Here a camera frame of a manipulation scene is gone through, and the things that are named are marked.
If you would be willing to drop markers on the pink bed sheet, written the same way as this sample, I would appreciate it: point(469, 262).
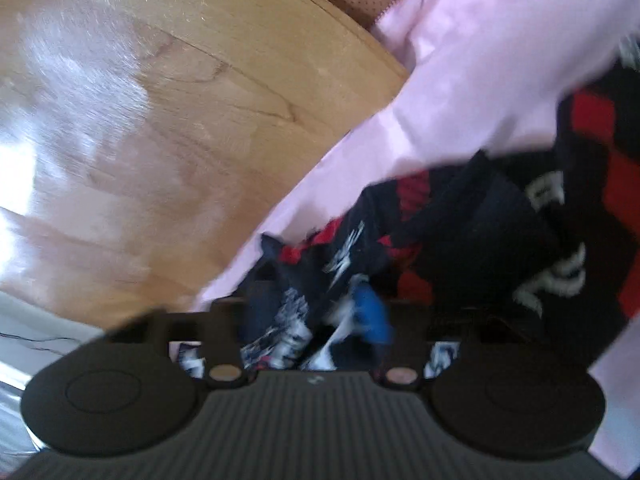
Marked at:
point(490, 74)

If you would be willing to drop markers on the black red patterned sock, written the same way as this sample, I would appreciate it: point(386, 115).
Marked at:
point(505, 235)

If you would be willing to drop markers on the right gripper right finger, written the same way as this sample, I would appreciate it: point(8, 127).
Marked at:
point(411, 341)

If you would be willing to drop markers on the wooden headboard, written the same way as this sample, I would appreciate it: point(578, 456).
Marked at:
point(143, 141)

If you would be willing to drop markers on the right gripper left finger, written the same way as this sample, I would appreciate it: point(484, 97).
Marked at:
point(203, 344)

